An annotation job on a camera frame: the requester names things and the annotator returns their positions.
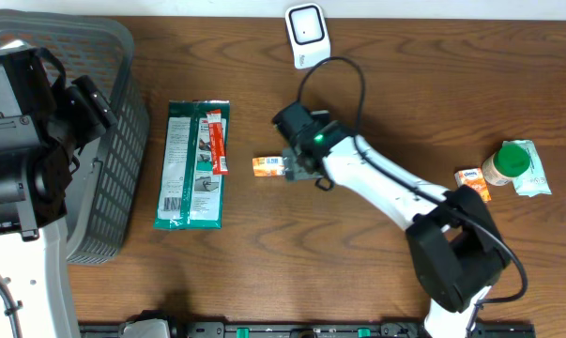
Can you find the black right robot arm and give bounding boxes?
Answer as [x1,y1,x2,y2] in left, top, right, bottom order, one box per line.
[272,102,511,337]

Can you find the red and white package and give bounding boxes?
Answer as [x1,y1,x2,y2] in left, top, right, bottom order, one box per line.
[207,109,229,175]

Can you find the green lidded small jar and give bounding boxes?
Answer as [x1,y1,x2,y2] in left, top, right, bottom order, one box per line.
[482,144,530,186]

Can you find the grey plastic mesh basket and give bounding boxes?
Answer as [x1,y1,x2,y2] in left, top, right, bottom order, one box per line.
[0,9,150,265]

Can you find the mint green wipes packet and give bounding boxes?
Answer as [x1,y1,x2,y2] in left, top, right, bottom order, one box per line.
[502,140,552,197]

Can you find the orange tissue pack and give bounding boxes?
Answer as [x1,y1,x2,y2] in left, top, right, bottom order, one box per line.
[454,168,492,203]
[252,156,285,177]

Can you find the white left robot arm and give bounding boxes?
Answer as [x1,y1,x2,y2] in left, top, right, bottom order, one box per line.
[0,40,117,337]

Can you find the white barcode scanner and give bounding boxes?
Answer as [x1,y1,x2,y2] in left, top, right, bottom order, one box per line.
[284,3,331,69]

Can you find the dark green package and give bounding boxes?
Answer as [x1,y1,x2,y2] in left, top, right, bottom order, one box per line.
[154,100,230,231]

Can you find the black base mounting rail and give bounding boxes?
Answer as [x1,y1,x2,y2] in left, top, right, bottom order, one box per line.
[78,309,536,338]

